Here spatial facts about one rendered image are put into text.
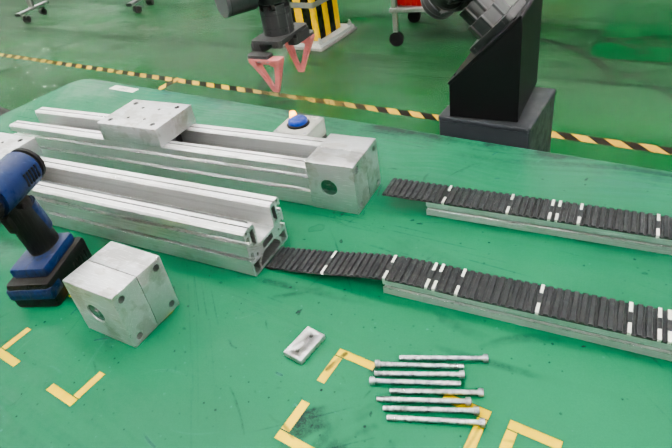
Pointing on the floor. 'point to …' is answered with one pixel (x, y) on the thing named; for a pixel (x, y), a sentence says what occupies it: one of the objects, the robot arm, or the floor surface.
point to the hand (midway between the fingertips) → (288, 77)
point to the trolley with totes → (408, 1)
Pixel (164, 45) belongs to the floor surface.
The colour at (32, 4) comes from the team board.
